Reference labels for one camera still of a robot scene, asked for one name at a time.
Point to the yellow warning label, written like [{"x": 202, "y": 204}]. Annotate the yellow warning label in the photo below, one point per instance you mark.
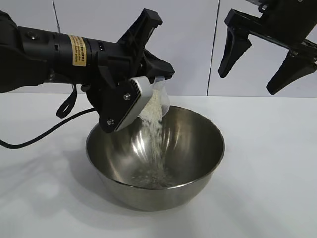
[{"x": 77, "y": 50}]

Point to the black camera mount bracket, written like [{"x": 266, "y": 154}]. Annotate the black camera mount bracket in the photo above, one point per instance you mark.
[{"x": 111, "y": 109}]

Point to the clear plastic measuring cup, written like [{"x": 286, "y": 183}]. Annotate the clear plastic measuring cup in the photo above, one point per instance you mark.
[{"x": 163, "y": 99}]

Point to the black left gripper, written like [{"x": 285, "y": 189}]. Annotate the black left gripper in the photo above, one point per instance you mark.
[{"x": 123, "y": 57}]

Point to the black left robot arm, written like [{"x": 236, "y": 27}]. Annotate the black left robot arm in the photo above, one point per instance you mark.
[{"x": 37, "y": 57}]

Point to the stainless steel mixing bowl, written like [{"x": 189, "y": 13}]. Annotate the stainless steel mixing bowl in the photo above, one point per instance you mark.
[{"x": 193, "y": 153}]

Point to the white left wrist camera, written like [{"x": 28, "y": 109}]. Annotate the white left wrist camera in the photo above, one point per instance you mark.
[{"x": 138, "y": 99}]

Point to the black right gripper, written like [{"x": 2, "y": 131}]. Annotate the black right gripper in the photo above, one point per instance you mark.
[{"x": 287, "y": 22}]

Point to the white rice grains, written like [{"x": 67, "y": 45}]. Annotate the white rice grains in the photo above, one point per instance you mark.
[{"x": 156, "y": 119}]

